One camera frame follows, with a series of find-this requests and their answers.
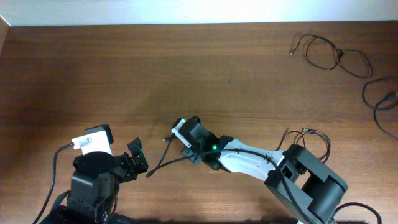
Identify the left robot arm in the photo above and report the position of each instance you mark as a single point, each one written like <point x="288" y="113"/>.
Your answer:
<point x="93" y="195"/>

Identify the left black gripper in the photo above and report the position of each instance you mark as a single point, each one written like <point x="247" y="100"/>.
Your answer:
<point x="129" y="163"/>

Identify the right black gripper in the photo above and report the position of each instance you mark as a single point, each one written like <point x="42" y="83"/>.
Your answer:
<point x="185" y="134"/>

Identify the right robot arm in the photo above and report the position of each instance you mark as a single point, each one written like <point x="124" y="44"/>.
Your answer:
<point x="305" y="186"/>

